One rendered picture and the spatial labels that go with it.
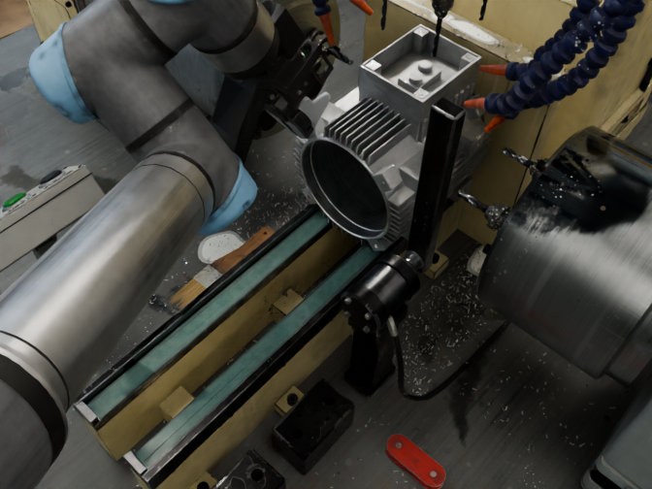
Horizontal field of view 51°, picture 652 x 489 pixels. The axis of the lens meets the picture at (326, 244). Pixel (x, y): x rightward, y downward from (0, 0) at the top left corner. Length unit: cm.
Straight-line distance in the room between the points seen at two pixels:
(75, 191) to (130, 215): 37
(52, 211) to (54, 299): 44
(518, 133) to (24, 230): 63
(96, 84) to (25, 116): 81
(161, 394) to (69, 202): 27
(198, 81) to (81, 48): 41
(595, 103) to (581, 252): 34
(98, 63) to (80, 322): 26
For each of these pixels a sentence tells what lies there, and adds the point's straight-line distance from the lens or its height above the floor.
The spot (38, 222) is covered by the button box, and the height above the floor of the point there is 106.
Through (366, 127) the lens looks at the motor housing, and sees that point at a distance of 86.
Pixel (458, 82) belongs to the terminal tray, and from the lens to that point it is 89.
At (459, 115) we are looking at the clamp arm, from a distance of 67.
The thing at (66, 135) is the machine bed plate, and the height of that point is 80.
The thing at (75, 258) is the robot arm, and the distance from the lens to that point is 47.
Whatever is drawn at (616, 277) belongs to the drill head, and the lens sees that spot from 75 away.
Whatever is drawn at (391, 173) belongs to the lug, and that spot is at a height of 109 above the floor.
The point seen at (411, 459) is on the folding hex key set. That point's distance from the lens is 93.
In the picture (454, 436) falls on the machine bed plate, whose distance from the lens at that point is 97.
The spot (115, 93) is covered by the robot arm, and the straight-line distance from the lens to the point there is 62.
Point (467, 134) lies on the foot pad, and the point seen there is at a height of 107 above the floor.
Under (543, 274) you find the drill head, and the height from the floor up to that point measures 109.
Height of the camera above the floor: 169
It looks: 53 degrees down
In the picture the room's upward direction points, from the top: 1 degrees clockwise
